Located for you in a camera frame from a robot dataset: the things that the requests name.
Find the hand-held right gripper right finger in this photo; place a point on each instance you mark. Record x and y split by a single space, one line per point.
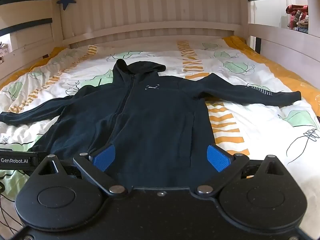
218 158

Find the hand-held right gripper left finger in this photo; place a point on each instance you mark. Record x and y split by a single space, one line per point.
104 158

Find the dark navy zip hoodie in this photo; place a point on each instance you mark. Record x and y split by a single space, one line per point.
155 110

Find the red clothes pile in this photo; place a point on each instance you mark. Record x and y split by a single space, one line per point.
297 15

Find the white patterned duvet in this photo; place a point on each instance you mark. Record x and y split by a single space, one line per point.
252 120

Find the blue star ornament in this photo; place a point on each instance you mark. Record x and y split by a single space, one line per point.
67 0

